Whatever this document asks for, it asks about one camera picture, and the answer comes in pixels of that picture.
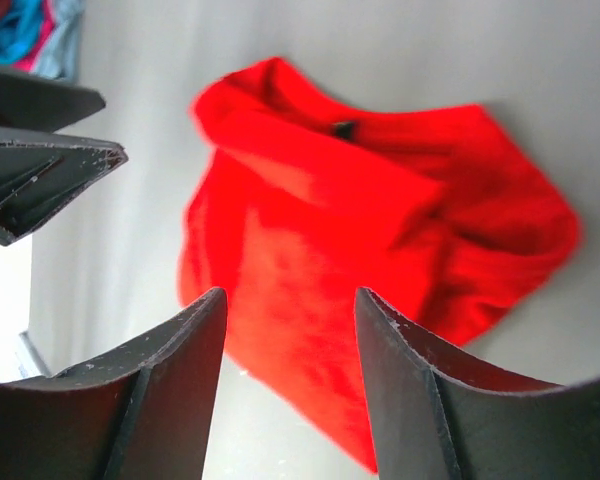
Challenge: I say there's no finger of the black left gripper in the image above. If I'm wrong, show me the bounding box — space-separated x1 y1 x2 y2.
0 65 106 132
0 127 128 246

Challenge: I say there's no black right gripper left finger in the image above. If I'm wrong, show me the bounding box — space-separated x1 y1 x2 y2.
0 288 227 479

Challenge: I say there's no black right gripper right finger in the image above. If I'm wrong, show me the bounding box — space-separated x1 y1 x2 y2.
355 288 600 479

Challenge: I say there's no pink folded t shirt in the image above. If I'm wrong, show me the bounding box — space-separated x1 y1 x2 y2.
14 1 55 72

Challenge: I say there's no light blue folded t shirt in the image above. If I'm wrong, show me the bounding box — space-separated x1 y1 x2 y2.
30 0 86 83

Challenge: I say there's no teal folded t shirt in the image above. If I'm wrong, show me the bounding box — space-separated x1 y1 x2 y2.
0 1 45 69

